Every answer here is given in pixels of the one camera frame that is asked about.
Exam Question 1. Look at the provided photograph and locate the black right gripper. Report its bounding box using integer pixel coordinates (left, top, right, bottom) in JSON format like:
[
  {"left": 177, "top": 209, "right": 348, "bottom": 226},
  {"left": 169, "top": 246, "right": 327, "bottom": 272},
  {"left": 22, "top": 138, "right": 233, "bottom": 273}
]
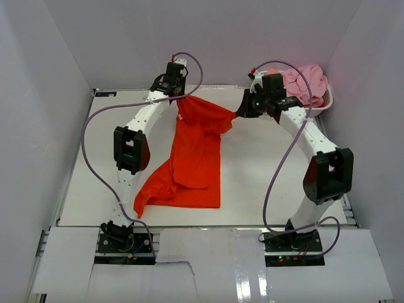
[{"left": 236, "top": 90, "right": 271, "bottom": 119}]

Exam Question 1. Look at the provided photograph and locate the orange t shirt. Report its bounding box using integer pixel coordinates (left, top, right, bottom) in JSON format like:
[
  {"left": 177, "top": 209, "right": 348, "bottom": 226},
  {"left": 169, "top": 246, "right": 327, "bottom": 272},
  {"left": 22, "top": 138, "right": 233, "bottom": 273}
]
[{"left": 133, "top": 96, "right": 236, "bottom": 217}]

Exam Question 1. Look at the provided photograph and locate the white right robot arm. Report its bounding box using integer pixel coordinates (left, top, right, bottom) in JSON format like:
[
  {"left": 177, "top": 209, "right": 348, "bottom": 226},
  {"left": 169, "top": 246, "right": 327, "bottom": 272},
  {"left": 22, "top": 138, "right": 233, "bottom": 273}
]
[{"left": 236, "top": 71, "right": 354, "bottom": 252}]

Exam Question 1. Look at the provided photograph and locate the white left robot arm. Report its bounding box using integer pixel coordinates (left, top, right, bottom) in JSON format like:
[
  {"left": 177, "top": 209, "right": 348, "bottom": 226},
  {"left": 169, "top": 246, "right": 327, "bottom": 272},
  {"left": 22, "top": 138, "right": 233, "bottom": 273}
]
[{"left": 101, "top": 59, "right": 188, "bottom": 253}]

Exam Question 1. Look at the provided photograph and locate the light pink t shirt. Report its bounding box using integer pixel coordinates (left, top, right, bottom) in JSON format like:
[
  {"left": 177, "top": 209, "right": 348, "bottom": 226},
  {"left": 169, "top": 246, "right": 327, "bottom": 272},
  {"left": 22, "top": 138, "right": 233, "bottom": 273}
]
[{"left": 281, "top": 64, "right": 328, "bottom": 107}]

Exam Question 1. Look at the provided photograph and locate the white perforated laundry basket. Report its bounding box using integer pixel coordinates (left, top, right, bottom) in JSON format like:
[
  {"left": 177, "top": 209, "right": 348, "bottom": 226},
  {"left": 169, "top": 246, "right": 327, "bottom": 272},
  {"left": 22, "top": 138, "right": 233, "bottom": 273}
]
[{"left": 305, "top": 85, "right": 333, "bottom": 118}]

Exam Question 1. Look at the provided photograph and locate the black table label sticker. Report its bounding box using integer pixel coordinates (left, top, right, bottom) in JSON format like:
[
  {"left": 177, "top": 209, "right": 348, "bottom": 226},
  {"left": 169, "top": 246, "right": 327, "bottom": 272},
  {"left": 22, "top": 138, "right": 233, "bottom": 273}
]
[{"left": 95, "top": 92, "right": 117, "bottom": 97}]

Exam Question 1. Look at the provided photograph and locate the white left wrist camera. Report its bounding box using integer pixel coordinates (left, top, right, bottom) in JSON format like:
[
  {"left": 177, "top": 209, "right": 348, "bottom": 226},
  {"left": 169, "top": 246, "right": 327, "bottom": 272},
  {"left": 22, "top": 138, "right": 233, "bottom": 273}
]
[{"left": 172, "top": 57, "right": 187, "bottom": 67}]

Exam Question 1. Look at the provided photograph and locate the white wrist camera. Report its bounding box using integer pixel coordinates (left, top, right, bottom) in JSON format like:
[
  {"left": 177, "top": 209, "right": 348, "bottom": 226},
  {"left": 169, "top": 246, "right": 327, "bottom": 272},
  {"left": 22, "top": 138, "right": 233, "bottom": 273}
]
[
  {"left": 248, "top": 69, "right": 268, "bottom": 88},
  {"left": 172, "top": 57, "right": 187, "bottom": 67}
]

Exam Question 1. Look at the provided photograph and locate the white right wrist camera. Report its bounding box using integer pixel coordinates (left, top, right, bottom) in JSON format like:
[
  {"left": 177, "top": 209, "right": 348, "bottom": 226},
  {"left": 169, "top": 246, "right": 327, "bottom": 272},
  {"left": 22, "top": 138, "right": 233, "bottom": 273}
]
[{"left": 248, "top": 69, "right": 268, "bottom": 88}]

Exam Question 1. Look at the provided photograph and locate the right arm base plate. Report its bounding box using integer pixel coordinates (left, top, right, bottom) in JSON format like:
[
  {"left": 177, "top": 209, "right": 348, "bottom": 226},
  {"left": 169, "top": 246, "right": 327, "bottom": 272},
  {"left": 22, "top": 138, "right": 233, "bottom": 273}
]
[{"left": 258, "top": 230, "right": 325, "bottom": 268}]

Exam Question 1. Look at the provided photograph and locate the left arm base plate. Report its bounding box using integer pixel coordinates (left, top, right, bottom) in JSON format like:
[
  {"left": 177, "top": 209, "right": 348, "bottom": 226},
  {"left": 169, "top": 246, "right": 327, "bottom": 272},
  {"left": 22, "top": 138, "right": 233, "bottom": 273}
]
[{"left": 94, "top": 222, "right": 155, "bottom": 266}]

